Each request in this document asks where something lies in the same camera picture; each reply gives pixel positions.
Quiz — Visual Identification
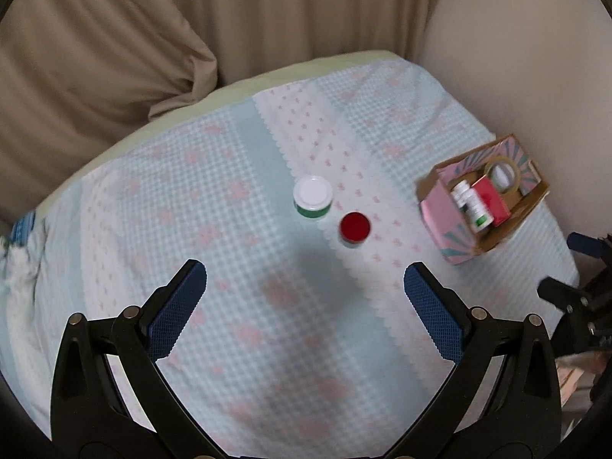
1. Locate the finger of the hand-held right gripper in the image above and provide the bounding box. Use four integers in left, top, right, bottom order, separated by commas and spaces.
567, 232, 612, 259
537, 276, 590, 315

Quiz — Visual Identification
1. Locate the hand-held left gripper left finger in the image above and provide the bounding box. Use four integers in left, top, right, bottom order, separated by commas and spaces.
50, 259, 225, 459

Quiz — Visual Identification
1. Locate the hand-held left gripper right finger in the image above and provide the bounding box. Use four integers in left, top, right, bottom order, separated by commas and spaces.
382, 262, 562, 459

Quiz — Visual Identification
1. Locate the clear tape roll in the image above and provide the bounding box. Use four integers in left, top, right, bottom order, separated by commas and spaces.
484, 155, 522, 195

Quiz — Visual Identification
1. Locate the pink striped cardboard box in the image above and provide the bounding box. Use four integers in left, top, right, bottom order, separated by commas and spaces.
417, 133, 550, 266

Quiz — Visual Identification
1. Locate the red rectangular box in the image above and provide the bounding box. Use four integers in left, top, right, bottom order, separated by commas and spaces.
471, 175, 512, 228

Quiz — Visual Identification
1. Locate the red lid jar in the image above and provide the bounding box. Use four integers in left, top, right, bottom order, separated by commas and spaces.
339, 212, 371, 248

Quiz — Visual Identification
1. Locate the white lid green jar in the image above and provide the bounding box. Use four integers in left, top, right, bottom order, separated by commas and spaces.
293, 175, 334, 220

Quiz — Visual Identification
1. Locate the blue checked floral bedsheet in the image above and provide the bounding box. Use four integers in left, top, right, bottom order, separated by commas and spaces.
0, 60, 581, 459

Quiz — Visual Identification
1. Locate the crumpled light blue cloth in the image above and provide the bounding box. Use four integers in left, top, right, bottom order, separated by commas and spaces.
0, 236, 41, 297

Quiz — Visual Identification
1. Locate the beige curtain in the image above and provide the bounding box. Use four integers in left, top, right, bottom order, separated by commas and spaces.
158, 0, 436, 120
0, 0, 221, 223

